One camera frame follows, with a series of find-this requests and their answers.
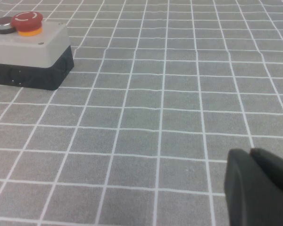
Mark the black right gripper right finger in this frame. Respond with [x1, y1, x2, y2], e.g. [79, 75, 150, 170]
[250, 147, 283, 201]

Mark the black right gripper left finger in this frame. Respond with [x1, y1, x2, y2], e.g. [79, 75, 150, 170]
[224, 148, 283, 226]

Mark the grey black button control box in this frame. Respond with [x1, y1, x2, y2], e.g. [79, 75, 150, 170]
[0, 20, 75, 91]

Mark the grey white-checked tablecloth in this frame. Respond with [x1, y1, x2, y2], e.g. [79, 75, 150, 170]
[0, 0, 283, 226]

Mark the red mushroom emergency stop button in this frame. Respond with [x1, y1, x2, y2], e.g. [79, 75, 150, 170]
[10, 11, 43, 37]

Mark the red flat push button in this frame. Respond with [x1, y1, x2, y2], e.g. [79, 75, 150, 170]
[0, 16, 17, 35]

